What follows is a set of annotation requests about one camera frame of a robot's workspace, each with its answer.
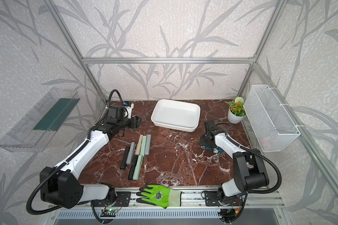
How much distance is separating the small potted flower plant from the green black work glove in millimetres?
613

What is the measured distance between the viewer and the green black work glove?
0.73m

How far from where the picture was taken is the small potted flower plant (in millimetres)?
950
